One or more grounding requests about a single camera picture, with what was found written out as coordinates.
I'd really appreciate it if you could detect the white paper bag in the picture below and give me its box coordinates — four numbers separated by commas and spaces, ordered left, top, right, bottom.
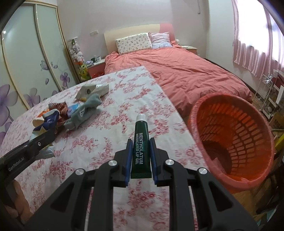
75, 84, 109, 100

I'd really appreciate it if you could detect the grey sock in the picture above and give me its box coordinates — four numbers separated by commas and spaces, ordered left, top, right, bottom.
64, 93, 102, 130

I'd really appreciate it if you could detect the floral white pillow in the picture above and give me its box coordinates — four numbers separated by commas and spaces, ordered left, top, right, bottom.
116, 33, 153, 55

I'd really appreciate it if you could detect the far bedside table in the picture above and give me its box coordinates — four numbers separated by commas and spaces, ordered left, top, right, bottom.
181, 45, 197, 54

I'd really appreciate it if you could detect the salmon pink duvet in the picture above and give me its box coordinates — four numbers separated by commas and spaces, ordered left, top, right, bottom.
104, 43, 252, 118

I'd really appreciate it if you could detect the wardrobe with purple flowers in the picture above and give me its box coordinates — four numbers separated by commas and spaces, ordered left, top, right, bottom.
1, 1, 78, 140

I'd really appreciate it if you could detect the pink bedside table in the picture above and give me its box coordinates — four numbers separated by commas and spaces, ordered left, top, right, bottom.
88, 59, 105, 78

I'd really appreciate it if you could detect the pink striped pillow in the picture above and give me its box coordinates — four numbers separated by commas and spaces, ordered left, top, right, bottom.
149, 32, 172, 49

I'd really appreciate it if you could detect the brown striped cloth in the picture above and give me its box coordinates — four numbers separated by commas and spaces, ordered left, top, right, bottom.
48, 101, 70, 127

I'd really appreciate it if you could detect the red plastic laundry basket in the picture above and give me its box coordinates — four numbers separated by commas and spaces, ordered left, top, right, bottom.
187, 93, 275, 193

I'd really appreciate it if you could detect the floral pink tablecloth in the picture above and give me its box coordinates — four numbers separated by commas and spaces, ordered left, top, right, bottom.
11, 67, 205, 230

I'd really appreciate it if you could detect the blue snack wrapper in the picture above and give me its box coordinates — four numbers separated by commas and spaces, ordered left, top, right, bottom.
33, 109, 60, 135

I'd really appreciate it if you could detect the stuffed toys stack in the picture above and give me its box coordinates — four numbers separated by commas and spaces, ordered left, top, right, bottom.
68, 38, 91, 81

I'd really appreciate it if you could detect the white wire rack trolley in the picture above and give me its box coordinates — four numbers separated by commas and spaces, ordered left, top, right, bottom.
253, 74, 278, 120

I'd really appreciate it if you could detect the beige and pink headboard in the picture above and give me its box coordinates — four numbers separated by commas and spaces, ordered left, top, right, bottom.
104, 24, 175, 54

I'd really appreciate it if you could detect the pink curtain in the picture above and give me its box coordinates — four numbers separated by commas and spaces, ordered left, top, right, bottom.
232, 1, 283, 77

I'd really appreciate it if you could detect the green Mentholatum lip gel tube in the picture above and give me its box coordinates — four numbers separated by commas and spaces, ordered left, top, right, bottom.
130, 114, 152, 179

